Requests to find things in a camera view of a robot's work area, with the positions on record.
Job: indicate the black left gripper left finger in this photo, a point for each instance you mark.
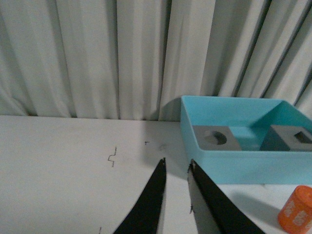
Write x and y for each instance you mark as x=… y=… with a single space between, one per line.
x=145 y=216

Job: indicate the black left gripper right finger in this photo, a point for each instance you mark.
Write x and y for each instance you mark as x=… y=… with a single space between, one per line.
x=213 y=211

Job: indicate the orange cylinder part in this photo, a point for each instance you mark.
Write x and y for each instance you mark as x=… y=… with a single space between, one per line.
x=296 y=215

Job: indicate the gray block with round hole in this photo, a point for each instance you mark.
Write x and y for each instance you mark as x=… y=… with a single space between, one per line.
x=215 y=138

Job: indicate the gray block with square hole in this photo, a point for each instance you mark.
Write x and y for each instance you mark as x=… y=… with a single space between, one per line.
x=287 y=138

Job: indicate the blue plastic box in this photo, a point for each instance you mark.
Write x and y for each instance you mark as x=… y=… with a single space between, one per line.
x=249 y=120

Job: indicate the white pleated curtain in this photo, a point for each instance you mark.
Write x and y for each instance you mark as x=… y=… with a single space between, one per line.
x=134 y=59

